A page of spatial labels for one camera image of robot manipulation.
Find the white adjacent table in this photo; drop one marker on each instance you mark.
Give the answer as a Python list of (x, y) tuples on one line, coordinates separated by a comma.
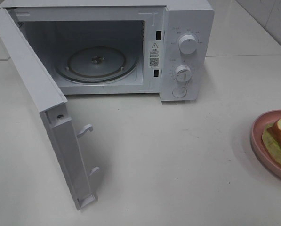
[(236, 33)]

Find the white bread sandwich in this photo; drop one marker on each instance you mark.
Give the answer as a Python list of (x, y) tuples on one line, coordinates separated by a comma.
[(271, 138)]

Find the pink round plate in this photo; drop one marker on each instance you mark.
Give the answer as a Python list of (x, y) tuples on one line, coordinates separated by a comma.
[(257, 144)]

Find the white timer knob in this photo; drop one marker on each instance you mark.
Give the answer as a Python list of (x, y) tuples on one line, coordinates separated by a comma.
[(183, 73)]

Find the glass microwave turntable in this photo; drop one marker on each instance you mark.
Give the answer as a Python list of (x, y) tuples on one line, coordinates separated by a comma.
[(96, 64)]

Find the white warning label sticker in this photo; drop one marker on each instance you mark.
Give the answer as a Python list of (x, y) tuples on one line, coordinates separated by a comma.
[(154, 54)]

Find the white microwave oven body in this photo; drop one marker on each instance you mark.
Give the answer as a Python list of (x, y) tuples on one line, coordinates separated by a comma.
[(56, 28)]

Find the white microwave door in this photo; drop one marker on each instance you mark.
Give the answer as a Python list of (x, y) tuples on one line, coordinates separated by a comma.
[(51, 105)]

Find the round door release button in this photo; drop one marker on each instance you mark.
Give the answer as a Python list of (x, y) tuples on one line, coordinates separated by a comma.
[(179, 92)]

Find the white upper power knob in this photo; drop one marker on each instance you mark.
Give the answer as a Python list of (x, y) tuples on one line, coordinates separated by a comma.
[(187, 43)]

